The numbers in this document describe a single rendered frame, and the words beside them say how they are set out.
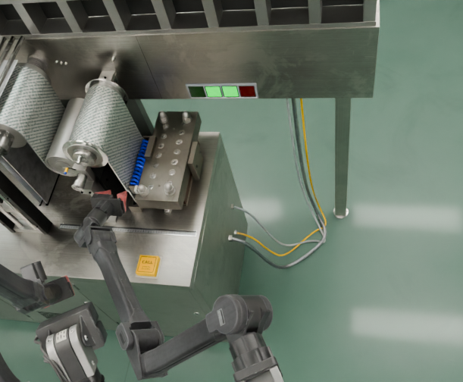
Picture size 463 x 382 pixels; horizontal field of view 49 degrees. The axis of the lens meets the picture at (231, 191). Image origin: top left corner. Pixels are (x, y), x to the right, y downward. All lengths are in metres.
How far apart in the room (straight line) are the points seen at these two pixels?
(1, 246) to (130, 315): 0.87
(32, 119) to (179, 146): 0.51
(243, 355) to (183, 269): 0.80
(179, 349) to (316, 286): 1.53
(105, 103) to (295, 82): 0.63
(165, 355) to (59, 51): 1.10
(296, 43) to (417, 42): 2.12
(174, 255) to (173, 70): 0.64
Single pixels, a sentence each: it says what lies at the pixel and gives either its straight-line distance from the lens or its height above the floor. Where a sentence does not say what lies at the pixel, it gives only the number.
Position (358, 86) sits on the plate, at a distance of 1.74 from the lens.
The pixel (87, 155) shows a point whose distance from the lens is 1.66.
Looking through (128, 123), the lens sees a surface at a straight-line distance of 1.85.
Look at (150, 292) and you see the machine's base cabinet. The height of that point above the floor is 0.72.
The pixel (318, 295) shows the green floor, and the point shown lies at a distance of 2.63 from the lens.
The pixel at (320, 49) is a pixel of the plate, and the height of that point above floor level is 1.36.
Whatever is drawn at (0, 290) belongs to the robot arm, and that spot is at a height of 1.43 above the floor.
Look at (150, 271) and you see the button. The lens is 1.78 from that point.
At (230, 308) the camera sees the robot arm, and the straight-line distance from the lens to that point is 1.03.
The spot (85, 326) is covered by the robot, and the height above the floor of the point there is 1.72.
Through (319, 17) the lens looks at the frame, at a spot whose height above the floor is 1.48.
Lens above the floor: 2.47
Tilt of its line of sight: 57 degrees down
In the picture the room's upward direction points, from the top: 18 degrees counter-clockwise
